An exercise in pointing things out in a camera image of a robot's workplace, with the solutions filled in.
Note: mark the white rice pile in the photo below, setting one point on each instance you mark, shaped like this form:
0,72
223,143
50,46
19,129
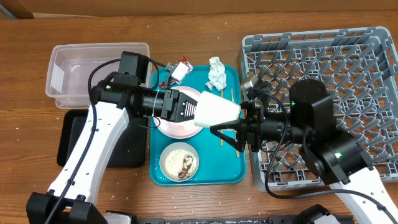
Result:
173,163

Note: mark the white cup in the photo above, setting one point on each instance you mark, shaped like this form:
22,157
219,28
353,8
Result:
212,109

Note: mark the large pink plate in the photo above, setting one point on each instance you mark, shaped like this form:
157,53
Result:
184,129

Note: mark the brown food scrap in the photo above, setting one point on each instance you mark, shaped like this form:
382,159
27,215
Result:
186,165

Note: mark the white tissue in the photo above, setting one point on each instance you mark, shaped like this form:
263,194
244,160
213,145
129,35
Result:
216,75

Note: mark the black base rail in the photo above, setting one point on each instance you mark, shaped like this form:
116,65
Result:
313,214

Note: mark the clear plastic waste bin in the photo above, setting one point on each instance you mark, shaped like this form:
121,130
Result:
70,66

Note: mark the grey dishwasher rack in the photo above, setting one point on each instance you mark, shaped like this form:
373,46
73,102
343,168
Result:
359,69

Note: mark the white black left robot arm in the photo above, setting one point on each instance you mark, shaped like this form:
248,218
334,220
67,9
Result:
72,196

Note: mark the red foil snack wrapper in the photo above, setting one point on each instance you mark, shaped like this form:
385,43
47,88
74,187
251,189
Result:
168,68

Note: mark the teal serving tray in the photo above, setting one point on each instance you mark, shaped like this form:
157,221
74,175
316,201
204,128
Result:
217,164

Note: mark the black plastic tray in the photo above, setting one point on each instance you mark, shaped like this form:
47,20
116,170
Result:
129,151

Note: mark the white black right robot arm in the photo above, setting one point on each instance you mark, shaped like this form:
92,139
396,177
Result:
329,152

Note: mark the grey bowl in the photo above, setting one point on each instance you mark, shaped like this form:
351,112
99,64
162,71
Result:
170,148

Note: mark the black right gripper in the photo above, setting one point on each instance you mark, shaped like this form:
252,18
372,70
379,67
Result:
250,121

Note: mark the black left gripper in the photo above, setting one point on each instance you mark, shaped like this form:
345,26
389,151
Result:
174,106

